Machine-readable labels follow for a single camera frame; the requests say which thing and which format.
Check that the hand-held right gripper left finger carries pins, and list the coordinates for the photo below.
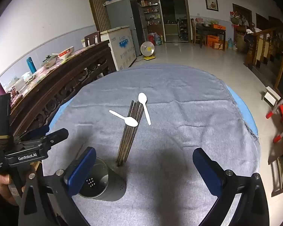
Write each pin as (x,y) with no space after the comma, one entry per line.
(81,170)

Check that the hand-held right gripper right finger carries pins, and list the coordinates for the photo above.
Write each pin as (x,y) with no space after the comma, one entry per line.
(206,171)

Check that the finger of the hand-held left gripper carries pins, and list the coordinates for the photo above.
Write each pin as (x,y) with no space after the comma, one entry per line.
(57,135)
(41,131)

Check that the metal utensil holder cup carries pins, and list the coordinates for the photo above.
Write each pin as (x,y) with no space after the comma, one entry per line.
(113,186)

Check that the white plastic spoon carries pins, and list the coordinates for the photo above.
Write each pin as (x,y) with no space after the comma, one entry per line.
(143,98)
(132,122)

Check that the carved dark wooden sideboard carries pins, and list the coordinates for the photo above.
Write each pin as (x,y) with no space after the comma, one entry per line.
(61,87)

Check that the grey table cloth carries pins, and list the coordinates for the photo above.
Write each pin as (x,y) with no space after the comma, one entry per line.
(179,122)

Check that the blue thermos bottle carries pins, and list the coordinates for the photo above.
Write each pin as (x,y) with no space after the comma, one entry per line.
(31,65)

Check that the blue table cover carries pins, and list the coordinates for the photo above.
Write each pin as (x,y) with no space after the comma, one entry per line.
(245,113)

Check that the brown wooden chair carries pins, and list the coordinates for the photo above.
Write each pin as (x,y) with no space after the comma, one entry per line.
(281,176)

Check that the red and white bowl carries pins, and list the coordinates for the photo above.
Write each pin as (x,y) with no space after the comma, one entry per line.
(66,53)

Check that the white step stool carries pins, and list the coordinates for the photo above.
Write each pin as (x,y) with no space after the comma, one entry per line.
(272,96)

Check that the dark high-back wooden chair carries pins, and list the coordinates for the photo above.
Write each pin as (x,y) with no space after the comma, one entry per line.
(92,38)

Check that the white chest freezer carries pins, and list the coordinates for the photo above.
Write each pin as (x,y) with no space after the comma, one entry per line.
(122,49)

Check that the small floor fan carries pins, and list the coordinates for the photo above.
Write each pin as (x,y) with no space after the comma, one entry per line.
(147,48)

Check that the blue water jug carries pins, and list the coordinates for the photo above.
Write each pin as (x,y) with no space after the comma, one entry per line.
(230,44)

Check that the large orange box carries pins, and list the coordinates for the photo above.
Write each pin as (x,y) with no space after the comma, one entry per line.
(212,41)

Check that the striped wooden door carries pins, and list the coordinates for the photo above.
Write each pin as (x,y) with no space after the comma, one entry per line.
(96,7)

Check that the wooden stair railing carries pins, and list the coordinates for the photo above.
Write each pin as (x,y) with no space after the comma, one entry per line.
(261,47)

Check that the grey refrigerator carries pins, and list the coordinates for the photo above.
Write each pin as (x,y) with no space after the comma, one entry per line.
(122,14)

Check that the dark wooden side table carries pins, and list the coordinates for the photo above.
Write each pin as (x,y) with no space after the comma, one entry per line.
(199,31)

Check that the flat orange box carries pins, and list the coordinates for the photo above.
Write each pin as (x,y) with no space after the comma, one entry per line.
(218,26)

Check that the glass shelf cabinet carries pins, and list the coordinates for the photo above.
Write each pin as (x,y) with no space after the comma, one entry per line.
(151,16)

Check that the framed wall picture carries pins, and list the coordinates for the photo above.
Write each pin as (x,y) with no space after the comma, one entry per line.
(211,3)

